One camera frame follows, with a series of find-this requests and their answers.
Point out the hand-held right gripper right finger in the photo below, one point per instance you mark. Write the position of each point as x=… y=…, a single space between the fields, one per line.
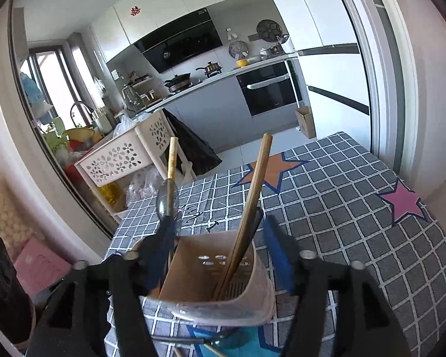
x=278 y=253

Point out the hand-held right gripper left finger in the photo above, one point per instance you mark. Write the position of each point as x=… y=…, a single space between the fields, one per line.
x=156 y=256

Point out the beige plastic utensil holder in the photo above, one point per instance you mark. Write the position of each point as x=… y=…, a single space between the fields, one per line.
x=193 y=286

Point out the patterned bamboo chopstick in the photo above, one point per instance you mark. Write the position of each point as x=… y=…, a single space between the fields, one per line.
x=173 y=156

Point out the clear plastic bag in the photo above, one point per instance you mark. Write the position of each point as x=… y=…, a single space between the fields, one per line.
x=145 y=186

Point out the grey checked star tablecloth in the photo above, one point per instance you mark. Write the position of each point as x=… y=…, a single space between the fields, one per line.
x=338 y=212

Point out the yellow oil bottle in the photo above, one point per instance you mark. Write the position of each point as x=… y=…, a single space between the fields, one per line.
x=111 y=195

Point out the beige plastic basket trolley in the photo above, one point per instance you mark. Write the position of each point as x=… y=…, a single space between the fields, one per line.
x=115 y=160

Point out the pink box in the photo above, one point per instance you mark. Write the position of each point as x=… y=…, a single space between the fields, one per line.
x=41 y=267

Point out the black hanging bag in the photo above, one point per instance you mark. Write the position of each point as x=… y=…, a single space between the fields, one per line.
x=197 y=145

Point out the white plastic bag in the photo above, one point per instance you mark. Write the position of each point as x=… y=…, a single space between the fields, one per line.
x=130 y=128

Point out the cardboard box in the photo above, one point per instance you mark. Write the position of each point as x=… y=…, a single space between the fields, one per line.
x=305 y=122

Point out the yellow-green basin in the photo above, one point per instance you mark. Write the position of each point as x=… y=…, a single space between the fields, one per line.
x=78 y=135

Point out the cream quilted cushion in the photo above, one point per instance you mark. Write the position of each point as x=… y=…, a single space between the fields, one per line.
x=3 y=219

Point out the black built-in oven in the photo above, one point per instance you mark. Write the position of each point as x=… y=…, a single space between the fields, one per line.
x=267 y=93

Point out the glass kettle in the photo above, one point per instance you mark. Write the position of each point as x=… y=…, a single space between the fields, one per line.
x=132 y=96

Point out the curved kitchen faucet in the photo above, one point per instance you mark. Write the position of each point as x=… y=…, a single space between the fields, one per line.
x=74 y=109

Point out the black wok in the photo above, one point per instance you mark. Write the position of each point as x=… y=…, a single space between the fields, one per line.
x=178 y=79

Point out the white refrigerator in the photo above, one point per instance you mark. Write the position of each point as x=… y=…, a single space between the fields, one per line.
x=330 y=81

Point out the yellow bowl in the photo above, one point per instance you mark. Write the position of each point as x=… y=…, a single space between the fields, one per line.
x=242 y=63

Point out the dark cooking pot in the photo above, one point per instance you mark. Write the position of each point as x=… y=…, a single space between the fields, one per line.
x=212 y=68

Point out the metal saucepan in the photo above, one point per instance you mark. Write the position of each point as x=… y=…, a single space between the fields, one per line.
x=270 y=52

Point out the round metal steamer rack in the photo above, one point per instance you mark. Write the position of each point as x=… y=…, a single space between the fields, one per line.
x=238 y=49

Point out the white rice cooker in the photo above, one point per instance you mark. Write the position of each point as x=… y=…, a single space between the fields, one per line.
x=287 y=44

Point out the black range hood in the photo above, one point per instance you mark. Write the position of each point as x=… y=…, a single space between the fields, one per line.
x=178 y=44

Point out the red cabinet decal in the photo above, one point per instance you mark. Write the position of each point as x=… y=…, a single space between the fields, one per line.
x=134 y=11

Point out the white upper kitchen cabinets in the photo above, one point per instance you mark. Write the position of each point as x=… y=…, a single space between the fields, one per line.
x=152 y=7

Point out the round black wall pan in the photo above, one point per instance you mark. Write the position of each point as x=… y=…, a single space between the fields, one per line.
x=268 y=29

